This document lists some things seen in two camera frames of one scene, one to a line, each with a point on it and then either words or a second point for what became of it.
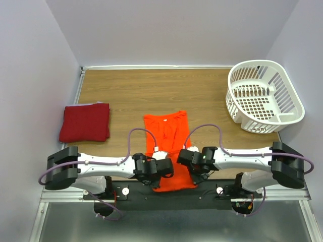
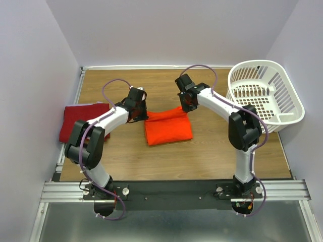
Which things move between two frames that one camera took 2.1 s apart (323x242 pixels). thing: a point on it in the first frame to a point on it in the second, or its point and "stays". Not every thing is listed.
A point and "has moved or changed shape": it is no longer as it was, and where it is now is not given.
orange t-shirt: [170, 130] has moved or changed shape
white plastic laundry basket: [262, 97] stays
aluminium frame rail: [272, 194] stays
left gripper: [153, 184] to [144, 116]
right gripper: [197, 178] to [184, 108]
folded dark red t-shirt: [89, 122] stays
